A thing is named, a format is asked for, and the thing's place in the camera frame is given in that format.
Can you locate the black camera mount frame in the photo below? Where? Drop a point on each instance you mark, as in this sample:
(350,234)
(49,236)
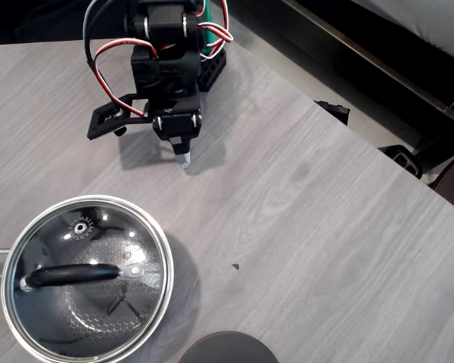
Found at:
(106,119)

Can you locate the dark furniture frame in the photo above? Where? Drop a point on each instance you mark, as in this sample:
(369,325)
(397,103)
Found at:
(363,49)

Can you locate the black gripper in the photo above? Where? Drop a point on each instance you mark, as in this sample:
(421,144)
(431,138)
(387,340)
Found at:
(177,125)

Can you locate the green circuit board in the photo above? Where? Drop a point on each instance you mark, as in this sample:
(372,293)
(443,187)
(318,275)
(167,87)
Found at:
(210,26)

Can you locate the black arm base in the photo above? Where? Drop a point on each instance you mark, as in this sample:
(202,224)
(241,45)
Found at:
(213,72)

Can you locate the black table clamp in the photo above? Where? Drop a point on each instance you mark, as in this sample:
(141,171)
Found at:
(334,111)
(403,160)

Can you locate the dark grey round disc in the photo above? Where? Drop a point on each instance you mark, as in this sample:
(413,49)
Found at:
(227,349)

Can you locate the white cushion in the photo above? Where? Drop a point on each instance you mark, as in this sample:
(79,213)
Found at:
(431,22)

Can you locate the small black chip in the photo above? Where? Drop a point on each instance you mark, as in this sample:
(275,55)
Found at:
(235,266)

